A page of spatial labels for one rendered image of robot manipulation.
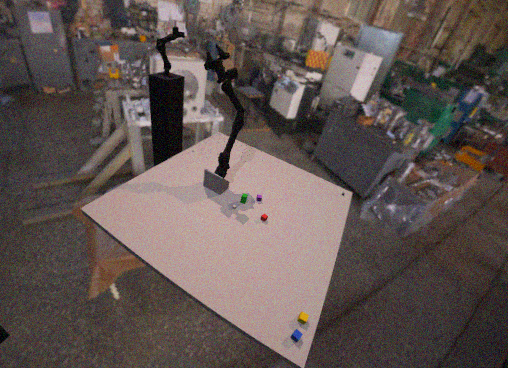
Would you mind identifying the small blue block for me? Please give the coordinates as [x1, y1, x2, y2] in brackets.
[290, 329, 303, 342]

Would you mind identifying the small yellow block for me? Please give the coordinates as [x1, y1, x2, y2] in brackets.
[297, 312, 309, 325]

